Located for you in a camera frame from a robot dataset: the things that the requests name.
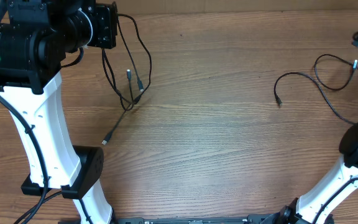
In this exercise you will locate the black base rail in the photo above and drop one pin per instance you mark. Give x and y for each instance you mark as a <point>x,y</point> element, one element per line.
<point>250,219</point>

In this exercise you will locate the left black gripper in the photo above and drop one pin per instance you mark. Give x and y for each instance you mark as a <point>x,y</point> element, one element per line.
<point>107,21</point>

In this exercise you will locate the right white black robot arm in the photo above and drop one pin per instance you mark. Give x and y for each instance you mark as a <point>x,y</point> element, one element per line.
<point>316,205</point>

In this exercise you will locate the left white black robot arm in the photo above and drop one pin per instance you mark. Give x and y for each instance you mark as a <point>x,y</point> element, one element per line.
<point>35,37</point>

